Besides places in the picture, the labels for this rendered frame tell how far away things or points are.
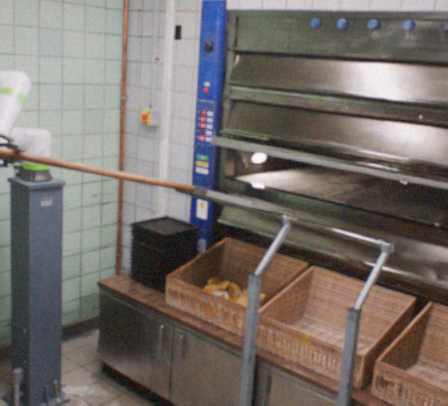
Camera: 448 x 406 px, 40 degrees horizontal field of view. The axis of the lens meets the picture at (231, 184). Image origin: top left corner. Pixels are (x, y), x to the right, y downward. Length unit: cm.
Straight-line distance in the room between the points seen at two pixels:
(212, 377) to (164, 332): 36
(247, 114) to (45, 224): 119
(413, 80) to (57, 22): 201
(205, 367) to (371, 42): 172
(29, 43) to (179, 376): 196
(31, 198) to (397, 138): 172
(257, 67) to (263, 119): 27
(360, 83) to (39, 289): 185
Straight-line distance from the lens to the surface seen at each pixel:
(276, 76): 318
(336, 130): 300
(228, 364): 295
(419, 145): 281
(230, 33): 339
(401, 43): 286
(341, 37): 301
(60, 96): 374
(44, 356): 338
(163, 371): 330
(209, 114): 344
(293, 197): 316
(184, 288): 311
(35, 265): 316
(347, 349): 245
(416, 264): 289
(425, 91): 278
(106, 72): 393
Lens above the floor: 186
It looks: 12 degrees down
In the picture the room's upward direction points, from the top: 4 degrees clockwise
